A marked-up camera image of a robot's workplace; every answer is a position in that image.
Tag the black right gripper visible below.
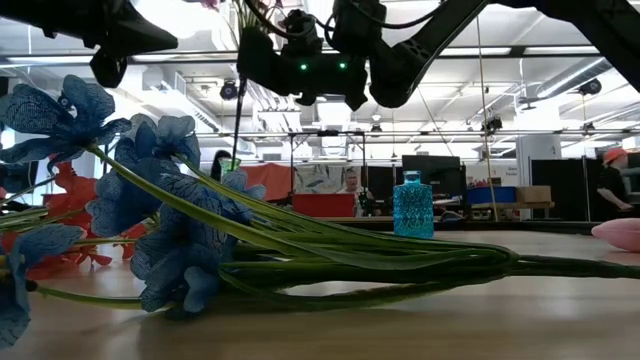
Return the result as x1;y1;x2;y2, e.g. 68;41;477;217
236;25;370;112

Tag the blue artificial flower bunch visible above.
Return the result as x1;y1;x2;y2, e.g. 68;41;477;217
0;74;640;351

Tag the red artificial flower bunch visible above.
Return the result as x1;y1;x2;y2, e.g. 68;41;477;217
0;155;151;281

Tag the pink artificial tulip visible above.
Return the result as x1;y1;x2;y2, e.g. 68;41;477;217
591;217;640;253

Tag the green glass vase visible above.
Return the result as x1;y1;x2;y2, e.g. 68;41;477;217
218;157;243;177

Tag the blue glass vase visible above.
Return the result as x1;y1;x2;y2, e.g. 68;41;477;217
392;170;435;240

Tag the person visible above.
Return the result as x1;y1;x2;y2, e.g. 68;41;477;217
595;147;640;212
209;149;234;182
337;168;375;217

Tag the orange partition panel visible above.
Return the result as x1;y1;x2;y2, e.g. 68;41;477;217
239;162;295;202

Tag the leaf-print panel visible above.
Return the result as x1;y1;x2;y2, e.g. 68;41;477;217
293;164;362;195

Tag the red plastic bin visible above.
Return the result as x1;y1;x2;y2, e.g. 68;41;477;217
292;193;357;218

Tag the black partition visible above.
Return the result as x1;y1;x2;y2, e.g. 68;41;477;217
360;165;404;217
530;158;601;222

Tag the black computer monitor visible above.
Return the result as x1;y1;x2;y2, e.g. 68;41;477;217
401;154;462;197

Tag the thin hanging pole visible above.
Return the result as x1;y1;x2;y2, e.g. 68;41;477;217
474;14;500;222

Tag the dark monitor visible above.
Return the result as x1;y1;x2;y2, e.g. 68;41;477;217
0;162;39;194

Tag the blue plastic bin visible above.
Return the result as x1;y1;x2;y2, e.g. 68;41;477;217
467;186;517;205

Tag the wooden shelf board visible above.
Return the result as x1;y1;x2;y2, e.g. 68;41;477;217
469;201;556;210

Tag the white pillar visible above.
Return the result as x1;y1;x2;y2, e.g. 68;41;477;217
516;134;562;221

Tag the cardboard box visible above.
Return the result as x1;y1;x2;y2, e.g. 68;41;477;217
516;185;553;204

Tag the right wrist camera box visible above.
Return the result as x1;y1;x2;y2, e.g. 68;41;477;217
279;8;324;57

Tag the black overhead rig frame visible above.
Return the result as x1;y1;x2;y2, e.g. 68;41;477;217
287;128;369;201

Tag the grey ceiling duct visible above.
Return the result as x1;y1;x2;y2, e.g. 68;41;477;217
534;56;614;100

